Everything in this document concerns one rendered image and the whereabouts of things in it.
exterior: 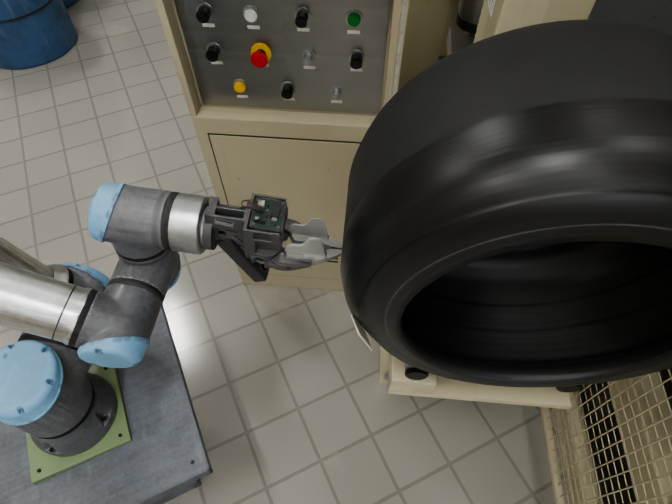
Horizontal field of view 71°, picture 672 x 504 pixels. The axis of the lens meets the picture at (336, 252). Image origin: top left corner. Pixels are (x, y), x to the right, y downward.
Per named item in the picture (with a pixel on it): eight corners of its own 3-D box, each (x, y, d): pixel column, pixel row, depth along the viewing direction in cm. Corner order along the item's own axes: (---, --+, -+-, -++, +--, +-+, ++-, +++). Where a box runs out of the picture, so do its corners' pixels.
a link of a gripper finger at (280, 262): (310, 269, 71) (252, 261, 71) (310, 274, 73) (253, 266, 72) (314, 244, 74) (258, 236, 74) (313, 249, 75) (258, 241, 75)
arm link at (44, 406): (6, 433, 100) (-48, 411, 86) (42, 357, 110) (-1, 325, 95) (76, 442, 100) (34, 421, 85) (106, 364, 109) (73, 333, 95)
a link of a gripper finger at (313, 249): (347, 249, 69) (284, 240, 68) (341, 271, 74) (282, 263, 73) (348, 232, 71) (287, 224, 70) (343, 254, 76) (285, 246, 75)
